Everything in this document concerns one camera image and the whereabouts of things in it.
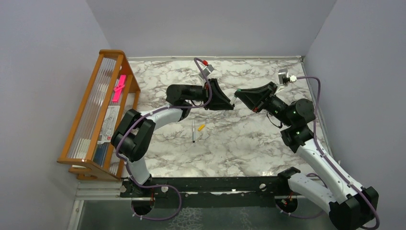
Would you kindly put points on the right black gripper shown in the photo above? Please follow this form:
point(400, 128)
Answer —
point(256, 99)

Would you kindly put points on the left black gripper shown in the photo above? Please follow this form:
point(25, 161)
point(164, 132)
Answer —
point(218, 99)

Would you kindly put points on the white pen brown tip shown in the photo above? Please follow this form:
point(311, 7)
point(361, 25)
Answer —
point(232, 102)

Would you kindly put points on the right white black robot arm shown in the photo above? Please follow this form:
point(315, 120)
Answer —
point(347, 202)

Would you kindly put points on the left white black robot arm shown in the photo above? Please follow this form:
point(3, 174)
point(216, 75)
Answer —
point(132, 137)

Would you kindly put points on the white pen leftmost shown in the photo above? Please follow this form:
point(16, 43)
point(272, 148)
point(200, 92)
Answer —
point(193, 131)

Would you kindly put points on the pink clip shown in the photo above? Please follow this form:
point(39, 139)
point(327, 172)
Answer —
point(119, 88)

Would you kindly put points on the wooden rack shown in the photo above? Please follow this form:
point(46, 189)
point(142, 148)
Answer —
point(87, 159)

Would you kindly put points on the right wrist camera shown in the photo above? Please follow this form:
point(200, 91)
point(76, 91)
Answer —
point(285, 78)

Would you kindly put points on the black mounting rail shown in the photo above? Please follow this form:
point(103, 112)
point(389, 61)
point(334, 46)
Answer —
point(207, 192)

